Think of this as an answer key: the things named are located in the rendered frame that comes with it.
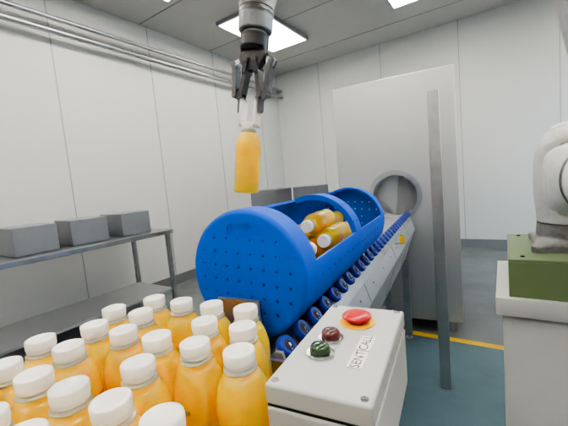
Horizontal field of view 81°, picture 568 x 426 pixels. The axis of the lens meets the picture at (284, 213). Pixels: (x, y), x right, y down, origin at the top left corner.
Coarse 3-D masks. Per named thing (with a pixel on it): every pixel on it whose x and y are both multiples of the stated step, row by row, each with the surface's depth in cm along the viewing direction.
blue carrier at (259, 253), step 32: (352, 192) 146; (224, 224) 72; (256, 224) 68; (288, 224) 69; (352, 224) 101; (384, 224) 142; (224, 256) 73; (256, 256) 69; (288, 256) 66; (320, 256) 74; (352, 256) 98; (224, 288) 74; (256, 288) 70; (288, 288) 67; (320, 288) 75; (288, 320) 68
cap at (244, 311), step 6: (240, 306) 54; (246, 306) 54; (252, 306) 54; (234, 312) 53; (240, 312) 52; (246, 312) 52; (252, 312) 53; (240, 318) 52; (246, 318) 52; (252, 318) 53
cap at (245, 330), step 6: (234, 324) 48; (240, 324) 47; (246, 324) 47; (252, 324) 47; (234, 330) 45; (240, 330) 45; (246, 330) 45; (252, 330) 46; (234, 336) 45; (240, 336) 45; (246, 336) 45; (252, 336) 46; (234, 342) 46
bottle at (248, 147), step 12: (252, 132) 88; (240, 144) 87; (252, 144) 86; (240, 156) 87; (252, 156) 87; (240, 168) 87; (252, 168) 87; (240, 180) 88; (252, 180) 88; (240, 192) 88; (252, 192) 88
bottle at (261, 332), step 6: (258, 318) 54; (258, 324) 54; (258, 330) 53; (264, 330) 54; (258, 336) 52; (264, 336) 53; (228, 342) 54; (264, 342) 53; (270, 360) 55; (270, 366) 54
